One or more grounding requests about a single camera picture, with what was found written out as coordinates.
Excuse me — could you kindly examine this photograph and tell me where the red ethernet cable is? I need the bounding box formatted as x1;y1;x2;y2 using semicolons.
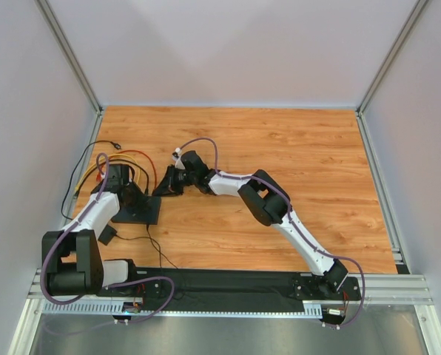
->
94;149;159;189

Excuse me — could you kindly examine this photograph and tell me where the black network switch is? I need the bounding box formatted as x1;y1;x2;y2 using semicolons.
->
111;197;161;225

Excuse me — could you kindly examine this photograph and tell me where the black ethernet cable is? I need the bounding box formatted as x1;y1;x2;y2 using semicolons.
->
60;139;149;223

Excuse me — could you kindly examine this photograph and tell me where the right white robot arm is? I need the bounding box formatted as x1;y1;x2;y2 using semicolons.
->
153;149;348;293

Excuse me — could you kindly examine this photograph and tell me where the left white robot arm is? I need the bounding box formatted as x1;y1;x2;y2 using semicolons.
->
40;164;147;305

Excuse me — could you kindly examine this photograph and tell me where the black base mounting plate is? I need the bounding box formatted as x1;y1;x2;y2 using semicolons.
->
96;265;366;311

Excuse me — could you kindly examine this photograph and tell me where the yellow ethernet cable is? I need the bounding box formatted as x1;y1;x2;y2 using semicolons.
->
72;155;150;195

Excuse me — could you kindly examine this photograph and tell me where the black power adapter cable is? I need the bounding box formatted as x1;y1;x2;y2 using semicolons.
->
98;223;181;271

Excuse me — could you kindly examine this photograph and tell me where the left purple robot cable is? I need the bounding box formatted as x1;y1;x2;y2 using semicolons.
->
40;152;177;326

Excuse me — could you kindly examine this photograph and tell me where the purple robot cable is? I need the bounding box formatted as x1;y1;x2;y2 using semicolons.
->
40;152;177;326
172;137;366;331

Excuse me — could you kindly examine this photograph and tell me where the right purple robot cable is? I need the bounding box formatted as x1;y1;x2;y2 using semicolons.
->
172;137;366;331

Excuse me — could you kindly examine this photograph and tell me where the left aluminium frame post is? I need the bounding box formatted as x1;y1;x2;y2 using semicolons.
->
35;0;103;114

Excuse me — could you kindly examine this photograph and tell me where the aluminium frame post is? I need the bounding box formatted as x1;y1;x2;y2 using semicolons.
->
355;0;429;115
35;0;103;114

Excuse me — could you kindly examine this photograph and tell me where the grey slotted cable duct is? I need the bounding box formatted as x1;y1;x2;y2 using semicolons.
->
41;300;323;320

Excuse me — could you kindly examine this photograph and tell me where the front aluminium frame rail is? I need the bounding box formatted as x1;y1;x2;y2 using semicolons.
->
27;269;434;306

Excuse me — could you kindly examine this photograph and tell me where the right aluminium frame post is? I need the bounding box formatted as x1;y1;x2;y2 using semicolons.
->
355;0;429;115

